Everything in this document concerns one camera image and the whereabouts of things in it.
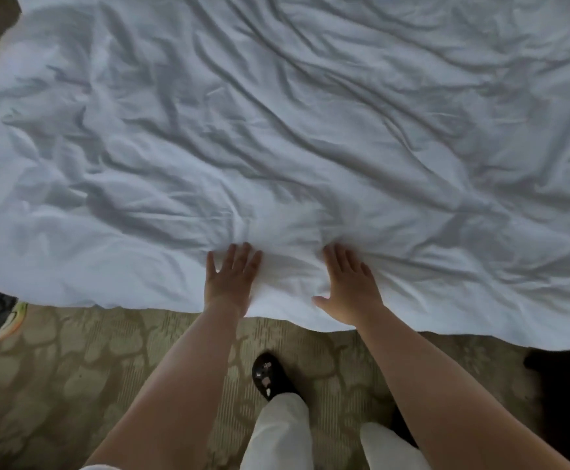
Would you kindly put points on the person's white shirt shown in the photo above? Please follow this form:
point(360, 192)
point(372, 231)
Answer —
point(99, 467)

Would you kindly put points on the person's right forearm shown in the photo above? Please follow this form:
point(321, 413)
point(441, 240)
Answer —
point(451, 396)

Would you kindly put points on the white duvet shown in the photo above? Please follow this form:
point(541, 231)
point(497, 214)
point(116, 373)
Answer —
point(265, 122)

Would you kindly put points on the person's left hand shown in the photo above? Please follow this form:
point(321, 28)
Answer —
point(231, 281)

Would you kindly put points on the person's left forearm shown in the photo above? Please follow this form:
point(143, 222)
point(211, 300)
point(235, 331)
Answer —
point(172, 396)

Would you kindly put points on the person's right hand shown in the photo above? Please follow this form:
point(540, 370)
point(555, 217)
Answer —
point(351, 288)

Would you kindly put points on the person's black left shoe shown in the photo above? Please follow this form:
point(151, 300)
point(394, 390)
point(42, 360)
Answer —
point(268, 375)

